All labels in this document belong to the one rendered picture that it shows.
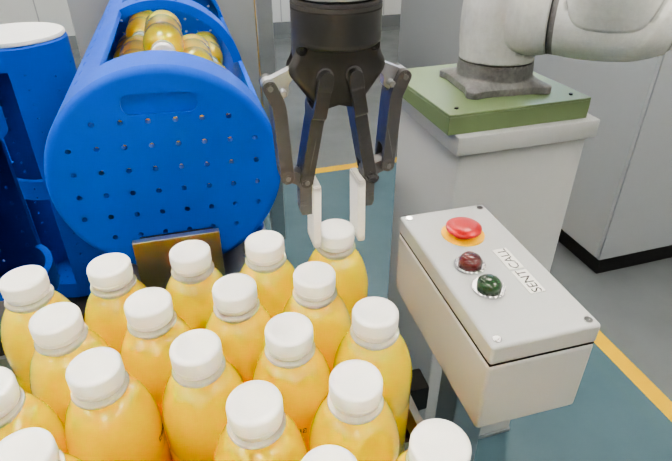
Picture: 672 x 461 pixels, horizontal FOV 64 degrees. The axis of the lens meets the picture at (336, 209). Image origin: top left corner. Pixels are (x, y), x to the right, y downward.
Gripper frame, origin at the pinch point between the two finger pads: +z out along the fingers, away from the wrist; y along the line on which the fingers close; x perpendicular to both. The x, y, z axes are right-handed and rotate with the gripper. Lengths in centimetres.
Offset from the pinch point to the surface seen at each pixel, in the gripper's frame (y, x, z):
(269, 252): 7.2, 2.0, 2.6
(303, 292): 5.2, 7.9, 3.2
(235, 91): 7.3, -18.7, -6.5
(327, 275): 2.8, 7.1, 2.4
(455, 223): -11.8, 3.2, 1.8
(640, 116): -138, -97, 42
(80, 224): 28.0, -18.5, 8.7
